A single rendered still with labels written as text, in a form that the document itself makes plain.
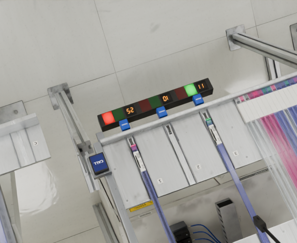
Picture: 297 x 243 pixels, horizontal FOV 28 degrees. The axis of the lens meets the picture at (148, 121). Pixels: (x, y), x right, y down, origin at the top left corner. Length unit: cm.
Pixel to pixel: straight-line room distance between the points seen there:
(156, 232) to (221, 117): 44
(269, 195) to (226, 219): 17
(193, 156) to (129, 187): 19
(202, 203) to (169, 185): 32
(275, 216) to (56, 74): 96
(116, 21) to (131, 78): 23
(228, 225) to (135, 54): 80
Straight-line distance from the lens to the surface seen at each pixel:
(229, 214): 191
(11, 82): 232
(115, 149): 165
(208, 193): 191
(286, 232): 160
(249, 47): 232
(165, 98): 172
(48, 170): 243
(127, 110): 171
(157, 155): 164
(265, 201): 200
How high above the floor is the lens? 226
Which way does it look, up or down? 68 degrees down
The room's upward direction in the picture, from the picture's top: 138 degrees clockwise
